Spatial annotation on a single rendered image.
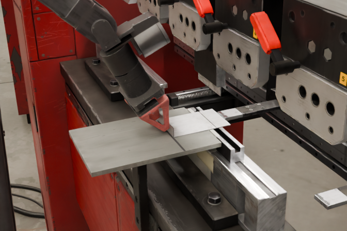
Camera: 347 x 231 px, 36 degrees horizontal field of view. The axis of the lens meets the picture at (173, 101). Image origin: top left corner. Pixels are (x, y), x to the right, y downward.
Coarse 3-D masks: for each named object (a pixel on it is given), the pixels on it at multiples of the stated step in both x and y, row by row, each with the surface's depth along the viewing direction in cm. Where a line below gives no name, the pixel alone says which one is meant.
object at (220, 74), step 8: (200, 56) 108; (208, 56) 104; (200, 64) 108; (208, 64) 105; (216, 64) 101; (200, 72) 109; (208, 72) 105; (216, 72) 102; (224, 72) 103; (208, 80) 108; (216, 80) 103; (224, 80) 103; (216, 88) 105
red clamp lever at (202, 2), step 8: (200, 0) 87; (208, 0) 88; (200, 8) 87; (208, 8) 87; (200, 16) 87; (208, 16) 87; (208, 24) 86; (216, 24) 86; (224, 24) 87; (208, 32) 86; (216, 32) 87
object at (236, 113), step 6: (270, 90) 122; (270, 96) 123; (264, 102) 119; (270, 102) 119; (276, 102) 119; (234, 108) 117; (240, 108) 117; (246, 108) 117; (252, 108) 117; (258, 108) 116; (264, 108) 116; (270, 108) 117; (276, 108) 117; (222, 114) 114; (228, 114) 114; (234, 114) 114; (240, 114) 114; (246, 114) 115; (252, 114) 115
